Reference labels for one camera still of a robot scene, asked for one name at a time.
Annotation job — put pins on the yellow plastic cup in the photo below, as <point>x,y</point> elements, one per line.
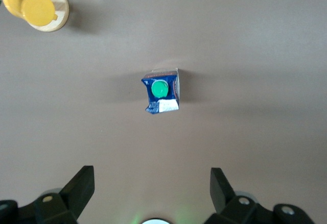
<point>30,4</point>

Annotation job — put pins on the blue milk carton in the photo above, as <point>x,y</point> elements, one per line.
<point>161,91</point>

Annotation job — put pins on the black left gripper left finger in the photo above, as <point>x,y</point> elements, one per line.
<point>74,193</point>

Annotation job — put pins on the round wooden cup stand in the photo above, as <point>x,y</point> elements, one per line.
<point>62,9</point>

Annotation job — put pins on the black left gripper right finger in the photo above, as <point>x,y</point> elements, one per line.
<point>224,193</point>

